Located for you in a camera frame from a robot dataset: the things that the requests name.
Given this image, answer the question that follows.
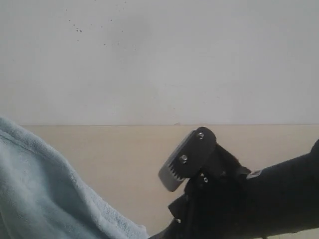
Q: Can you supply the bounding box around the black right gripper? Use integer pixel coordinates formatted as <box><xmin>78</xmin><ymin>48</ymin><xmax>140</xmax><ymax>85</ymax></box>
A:
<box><xmin>152</xmin><ymin>144</ymin><xmax>251</xmax><ymax>239</ymax></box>

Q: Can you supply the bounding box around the light blue fluffy towel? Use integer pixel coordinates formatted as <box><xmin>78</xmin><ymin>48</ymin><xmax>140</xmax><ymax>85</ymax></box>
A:
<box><xmin>0</xmin><ymin>119</ymin><xmax>148</xmax><ymax>239</ymax></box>

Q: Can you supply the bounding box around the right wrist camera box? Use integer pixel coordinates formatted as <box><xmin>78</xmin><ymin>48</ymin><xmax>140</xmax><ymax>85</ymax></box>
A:
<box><xmin>158</xmin><ymin>126</ymin><xmax>216</xmax><ymax>192</ymax></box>

